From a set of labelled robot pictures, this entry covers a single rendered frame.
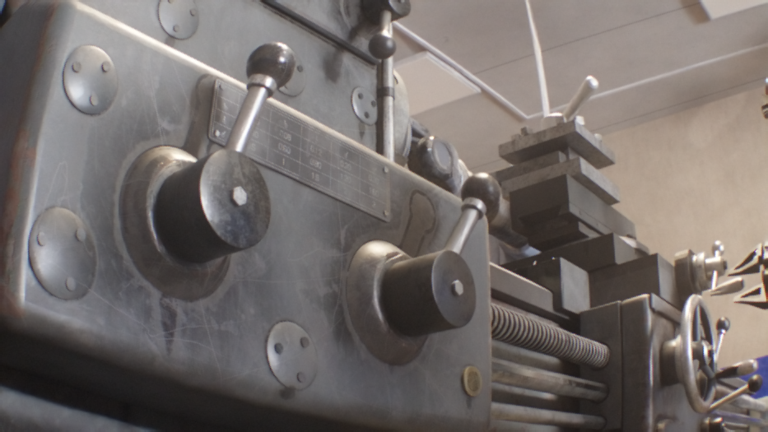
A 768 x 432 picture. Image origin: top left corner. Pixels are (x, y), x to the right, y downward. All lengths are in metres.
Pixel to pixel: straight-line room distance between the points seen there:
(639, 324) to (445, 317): 0.67
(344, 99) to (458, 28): 4.28
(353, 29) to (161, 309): 0.54
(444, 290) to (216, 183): 0.22
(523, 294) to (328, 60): 0.46
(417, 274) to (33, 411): 0.34
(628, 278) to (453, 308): 0.74
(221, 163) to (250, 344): 0.13
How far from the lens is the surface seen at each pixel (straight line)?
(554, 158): 1.46
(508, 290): 1.17
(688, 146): 6.24
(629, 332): 1.28
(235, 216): 0.50
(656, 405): 1.27
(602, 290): 1.38
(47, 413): 0.65
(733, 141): 6.13
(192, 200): 0.49
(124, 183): 0.53
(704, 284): 1.45
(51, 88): 0.51
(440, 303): 0.64
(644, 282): 1.35
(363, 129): 0.95
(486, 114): 6.19
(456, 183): 1.49
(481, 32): 5.26
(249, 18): 0.87
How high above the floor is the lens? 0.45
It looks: 23 degrees up
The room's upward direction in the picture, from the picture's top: 1 degrees counter-clockwise
